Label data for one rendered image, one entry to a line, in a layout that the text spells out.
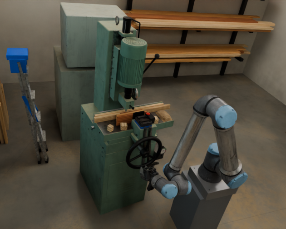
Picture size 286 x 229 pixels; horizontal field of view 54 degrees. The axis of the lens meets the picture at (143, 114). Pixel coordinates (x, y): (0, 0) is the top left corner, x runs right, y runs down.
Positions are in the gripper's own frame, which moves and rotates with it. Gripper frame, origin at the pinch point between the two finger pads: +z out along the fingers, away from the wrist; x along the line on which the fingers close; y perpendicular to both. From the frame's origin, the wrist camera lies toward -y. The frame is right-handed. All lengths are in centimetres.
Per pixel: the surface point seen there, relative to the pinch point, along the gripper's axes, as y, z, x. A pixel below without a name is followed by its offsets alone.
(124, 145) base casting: 13.4, 20.4, 3.2
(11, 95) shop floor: 15, 257, 57
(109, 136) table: 24.2, 16.6, 16.4
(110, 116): 34.2, 29.5, 9.7
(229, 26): 101, 160, -243
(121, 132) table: 25.1, 16.2, 6.6
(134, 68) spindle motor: 72, 9, -1
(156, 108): 35, 29, -32
